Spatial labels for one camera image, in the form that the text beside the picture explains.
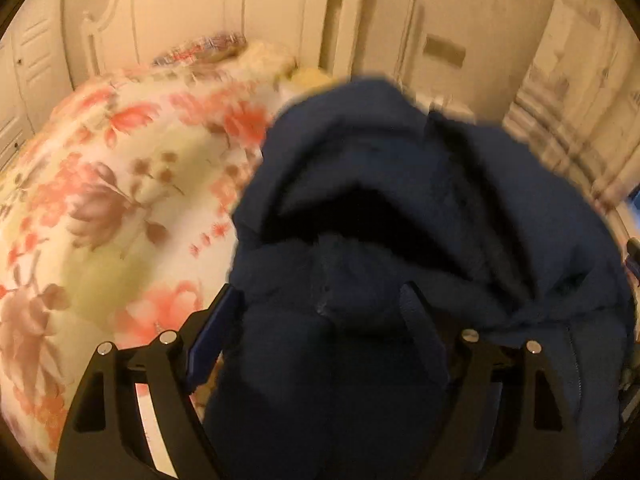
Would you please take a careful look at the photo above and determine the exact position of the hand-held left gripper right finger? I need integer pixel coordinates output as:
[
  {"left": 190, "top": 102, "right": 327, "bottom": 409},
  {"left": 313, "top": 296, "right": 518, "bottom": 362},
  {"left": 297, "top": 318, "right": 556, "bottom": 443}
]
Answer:
[{"left": 400, "top": 280, "right": 608, "bottom": 480}]

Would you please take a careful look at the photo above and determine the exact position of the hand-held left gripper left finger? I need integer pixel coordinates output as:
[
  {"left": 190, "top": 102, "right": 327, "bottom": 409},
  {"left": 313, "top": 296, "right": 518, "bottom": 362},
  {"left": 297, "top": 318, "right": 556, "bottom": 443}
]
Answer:
[{"left": 54, "top": 284, "right": 247, "bottom": 480}]

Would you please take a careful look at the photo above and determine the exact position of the navy blue puffer jacket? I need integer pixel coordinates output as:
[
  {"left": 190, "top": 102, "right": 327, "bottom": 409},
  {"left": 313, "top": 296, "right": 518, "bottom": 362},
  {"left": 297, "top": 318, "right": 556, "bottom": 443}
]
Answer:
[{"left": 202, "top": 76, "right": 636, "bottom": 480}]

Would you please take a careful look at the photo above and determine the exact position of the floral bed sheet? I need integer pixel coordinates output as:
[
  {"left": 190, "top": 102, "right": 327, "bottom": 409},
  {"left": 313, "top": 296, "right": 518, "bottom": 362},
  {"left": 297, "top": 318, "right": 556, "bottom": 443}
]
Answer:
[{"left": 0, "top": 67, "right": 281, "bottom": 480}]

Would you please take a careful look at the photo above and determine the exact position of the white nightstand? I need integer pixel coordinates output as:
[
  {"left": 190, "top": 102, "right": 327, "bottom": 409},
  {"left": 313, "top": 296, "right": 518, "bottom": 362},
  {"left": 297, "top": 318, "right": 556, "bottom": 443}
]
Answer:
[{"left": 417, "top": 91, "right": 478, "bottom": 122}]

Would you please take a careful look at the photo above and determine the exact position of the yellow pillow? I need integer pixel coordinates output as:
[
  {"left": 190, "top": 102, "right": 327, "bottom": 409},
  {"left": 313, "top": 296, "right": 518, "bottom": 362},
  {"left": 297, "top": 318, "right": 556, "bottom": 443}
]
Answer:
[{"left": 290, "top": 67, "right": 336, "bottom": 90}]

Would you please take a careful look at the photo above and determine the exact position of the patterned pillow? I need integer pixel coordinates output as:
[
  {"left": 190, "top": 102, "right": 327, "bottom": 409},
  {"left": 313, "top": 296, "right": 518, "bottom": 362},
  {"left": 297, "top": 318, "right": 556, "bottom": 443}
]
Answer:
[{"left": 152, "top": 32, "right": 248, "bottom": 68}]

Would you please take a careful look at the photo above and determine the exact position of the striped printed curtain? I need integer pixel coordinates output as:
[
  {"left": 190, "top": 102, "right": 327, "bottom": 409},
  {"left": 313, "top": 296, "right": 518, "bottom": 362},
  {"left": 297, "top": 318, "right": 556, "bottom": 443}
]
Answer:
[{"left": 502, "top": 0, "right": 637, "bottom": 211}]

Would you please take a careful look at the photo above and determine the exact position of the white wardrobe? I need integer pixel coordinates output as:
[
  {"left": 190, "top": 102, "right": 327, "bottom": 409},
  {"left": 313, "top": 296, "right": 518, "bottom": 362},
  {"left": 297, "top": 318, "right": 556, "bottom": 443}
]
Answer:
[{"left": 0, "top": 0, "right": 76, "bottom": 171}]

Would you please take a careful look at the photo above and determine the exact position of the white wooden headboard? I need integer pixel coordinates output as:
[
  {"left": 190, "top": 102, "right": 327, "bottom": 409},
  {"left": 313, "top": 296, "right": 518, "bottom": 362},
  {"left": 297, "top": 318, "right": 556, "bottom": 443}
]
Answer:
[{"left": 80, "top": 0, "right": 371, "bottom": 81}]

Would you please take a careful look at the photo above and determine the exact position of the grey wall socket plate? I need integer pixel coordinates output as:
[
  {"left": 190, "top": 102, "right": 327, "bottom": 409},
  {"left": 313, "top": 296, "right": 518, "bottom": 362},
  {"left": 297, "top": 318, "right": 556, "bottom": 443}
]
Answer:
[{"left": 424, "top": 34, "right": 467, "bottom": 66}]

